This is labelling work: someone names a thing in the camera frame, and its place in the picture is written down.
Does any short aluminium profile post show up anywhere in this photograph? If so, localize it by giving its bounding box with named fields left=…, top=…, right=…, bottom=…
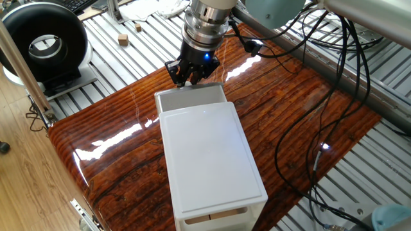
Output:
left=107, top=0, right=126, bottom=25

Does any slanted beige frame bar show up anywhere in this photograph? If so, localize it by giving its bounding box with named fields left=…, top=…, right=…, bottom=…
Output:
left=0, top=19, right=58, bottom=124

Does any grey robot mounting plate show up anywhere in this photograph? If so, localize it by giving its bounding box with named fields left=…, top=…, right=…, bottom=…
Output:
left=313, top=197, right=375, bottom=231

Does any metal cable plug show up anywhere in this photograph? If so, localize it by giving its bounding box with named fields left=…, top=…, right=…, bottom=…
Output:
left=322, top=223, right=349, bottom=231

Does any white crumpled cloth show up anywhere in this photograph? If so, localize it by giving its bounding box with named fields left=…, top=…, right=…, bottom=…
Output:
left=118, top=0, right=190, bottom=22

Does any black ring shaped device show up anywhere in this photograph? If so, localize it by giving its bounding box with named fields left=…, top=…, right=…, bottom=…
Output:
left=0, top=1, right=94, bottom=97

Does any black computer keyboard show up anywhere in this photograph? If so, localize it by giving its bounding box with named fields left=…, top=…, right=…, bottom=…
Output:
left=57, top=0, right=99, bottom=16

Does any glossy wood grain mat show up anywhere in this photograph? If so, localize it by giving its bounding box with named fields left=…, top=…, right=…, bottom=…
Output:
left=48, top=22, right=382, bottom=231

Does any silver metal bracket strip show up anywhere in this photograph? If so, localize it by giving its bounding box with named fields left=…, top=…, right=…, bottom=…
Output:
left=69, top=198, right=105, bottom=231

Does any grey cable ferrule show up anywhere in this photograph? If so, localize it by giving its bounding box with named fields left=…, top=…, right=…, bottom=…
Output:
left=313, top=142, right=330, bottom=171

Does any white plastic drawer cabinet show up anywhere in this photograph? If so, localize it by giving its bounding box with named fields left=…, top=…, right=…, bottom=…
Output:
left=159, top=101, right=269, bottom=231

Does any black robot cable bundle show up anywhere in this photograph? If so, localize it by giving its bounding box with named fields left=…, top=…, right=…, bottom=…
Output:
left=224, top=9, right=386, bottom=230

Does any grey flat base plate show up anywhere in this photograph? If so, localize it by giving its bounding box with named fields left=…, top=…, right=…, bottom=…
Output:
left=44, top=64, right=99, bottom=102

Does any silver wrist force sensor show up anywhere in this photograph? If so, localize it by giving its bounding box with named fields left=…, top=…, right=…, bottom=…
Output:
left=181, top=4, right=231, bottom=52

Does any silver corner bracket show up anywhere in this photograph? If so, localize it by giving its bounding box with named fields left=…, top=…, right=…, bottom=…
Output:
left=43, top=108, right=59, bottom=125

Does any thin black floor cable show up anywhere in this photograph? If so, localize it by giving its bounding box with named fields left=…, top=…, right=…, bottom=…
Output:
left=24, top=96, right=51, bottom=133

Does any aluminium table edge rail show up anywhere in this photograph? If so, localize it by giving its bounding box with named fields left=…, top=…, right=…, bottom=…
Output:
left=231, top=6, right=411, bottom=134

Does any white drawer with white knob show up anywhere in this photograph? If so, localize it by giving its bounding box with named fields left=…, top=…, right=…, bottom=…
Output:
left=153, top=80, right=229, bottom=114

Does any black inline cable connector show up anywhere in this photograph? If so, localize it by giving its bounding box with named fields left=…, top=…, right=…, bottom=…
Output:
left=243, top=40, right=265, bottom=58

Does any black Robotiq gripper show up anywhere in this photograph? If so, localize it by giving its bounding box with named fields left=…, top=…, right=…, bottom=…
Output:
left=164, top=40, right=222, bottom=88

